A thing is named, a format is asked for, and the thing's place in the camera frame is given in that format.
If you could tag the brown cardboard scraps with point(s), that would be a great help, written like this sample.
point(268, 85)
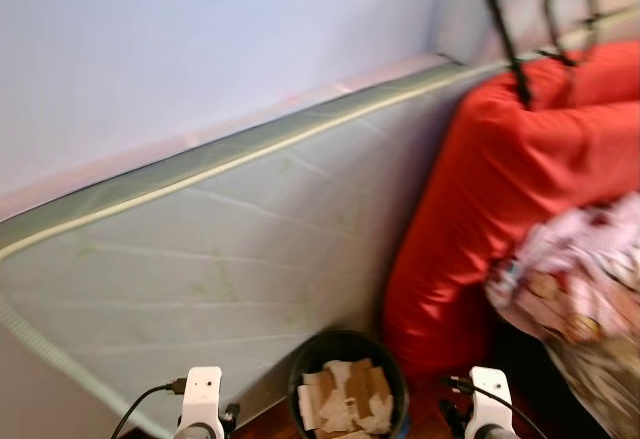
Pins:
point(345, 399)

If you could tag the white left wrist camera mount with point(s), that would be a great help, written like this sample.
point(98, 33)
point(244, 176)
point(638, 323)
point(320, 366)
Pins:
point(203, 394)

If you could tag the pink cartoon print blanket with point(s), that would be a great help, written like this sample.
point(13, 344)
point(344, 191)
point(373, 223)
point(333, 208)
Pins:
point(580, 269)

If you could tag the black round waste bin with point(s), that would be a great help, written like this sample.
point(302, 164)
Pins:
point(300, 379)

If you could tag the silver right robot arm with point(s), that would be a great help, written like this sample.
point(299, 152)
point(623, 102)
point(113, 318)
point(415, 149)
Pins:
point(500, 434)

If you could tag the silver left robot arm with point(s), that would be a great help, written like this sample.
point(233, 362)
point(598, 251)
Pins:
point(195, 433)

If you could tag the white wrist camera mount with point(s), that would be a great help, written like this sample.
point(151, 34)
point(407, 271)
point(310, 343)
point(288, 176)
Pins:
point(492, 394)
point(203, 394)

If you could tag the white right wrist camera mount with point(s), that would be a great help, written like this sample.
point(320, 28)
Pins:
point(492, 394)

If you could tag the red fabric cushion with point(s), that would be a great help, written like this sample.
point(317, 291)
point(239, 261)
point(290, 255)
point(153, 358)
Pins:
point(610, 74)
point(500, 199)

